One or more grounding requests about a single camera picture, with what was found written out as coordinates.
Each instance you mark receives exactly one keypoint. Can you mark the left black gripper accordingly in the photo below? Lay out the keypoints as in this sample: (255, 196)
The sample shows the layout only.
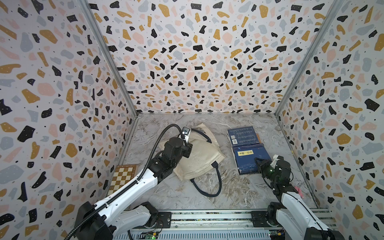
(188, 150)

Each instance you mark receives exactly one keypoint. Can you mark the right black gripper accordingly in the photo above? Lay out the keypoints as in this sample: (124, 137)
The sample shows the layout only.
(262, 166)

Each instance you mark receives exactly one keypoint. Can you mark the cream canvas tote bag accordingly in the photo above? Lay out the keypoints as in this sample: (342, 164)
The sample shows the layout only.
(205, 156)

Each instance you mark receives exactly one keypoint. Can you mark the navy book with barcode back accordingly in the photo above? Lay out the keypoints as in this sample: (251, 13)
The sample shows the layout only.
(244, 136)

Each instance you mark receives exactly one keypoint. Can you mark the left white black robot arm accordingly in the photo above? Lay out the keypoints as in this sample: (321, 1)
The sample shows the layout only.
(109, 217)

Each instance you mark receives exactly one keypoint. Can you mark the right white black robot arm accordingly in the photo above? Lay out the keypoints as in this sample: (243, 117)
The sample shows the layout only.
(291, 212)

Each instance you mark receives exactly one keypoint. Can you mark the small pink toy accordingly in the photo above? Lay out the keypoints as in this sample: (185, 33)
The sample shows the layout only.
(299, 192)

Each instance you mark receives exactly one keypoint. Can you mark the wooden chessboard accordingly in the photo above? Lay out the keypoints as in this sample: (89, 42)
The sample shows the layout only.
(122, 175)

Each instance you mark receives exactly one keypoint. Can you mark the right circuit board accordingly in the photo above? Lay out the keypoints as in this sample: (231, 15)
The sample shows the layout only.
(277, 235)

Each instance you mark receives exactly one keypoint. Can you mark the left green circuit board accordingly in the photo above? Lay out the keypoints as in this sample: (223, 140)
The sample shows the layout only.
(149, 236)

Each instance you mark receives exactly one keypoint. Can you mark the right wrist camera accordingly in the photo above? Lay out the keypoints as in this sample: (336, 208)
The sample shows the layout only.
(276, 158)

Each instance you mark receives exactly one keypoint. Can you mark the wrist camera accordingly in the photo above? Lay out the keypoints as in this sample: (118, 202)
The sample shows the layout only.
(276, 158)
(186, 133)

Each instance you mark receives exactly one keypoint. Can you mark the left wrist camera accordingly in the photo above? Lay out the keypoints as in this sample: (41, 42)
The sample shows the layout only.
(186, 133)

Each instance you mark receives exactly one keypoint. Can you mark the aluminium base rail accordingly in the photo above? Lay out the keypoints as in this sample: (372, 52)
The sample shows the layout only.
(210, 224)

